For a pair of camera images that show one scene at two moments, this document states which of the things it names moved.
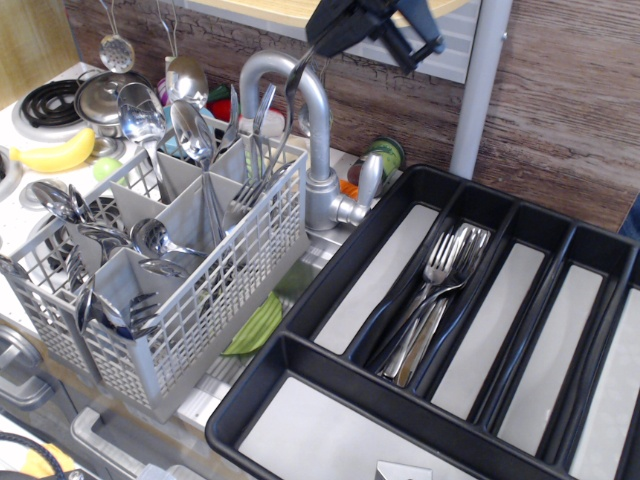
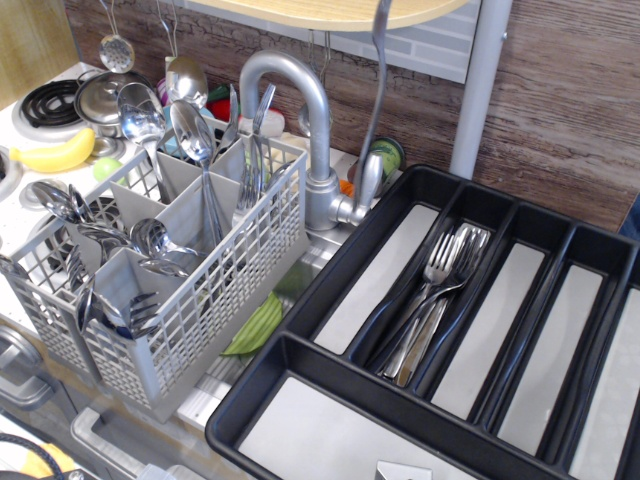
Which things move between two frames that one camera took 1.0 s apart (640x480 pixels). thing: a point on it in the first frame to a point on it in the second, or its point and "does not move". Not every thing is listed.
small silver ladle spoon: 150,236 does not move
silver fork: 241,205 to 250,190
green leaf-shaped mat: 258,327 does not move
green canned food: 392,155 does not move
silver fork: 247,189 to 380,33
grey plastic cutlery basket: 137,282 does not move
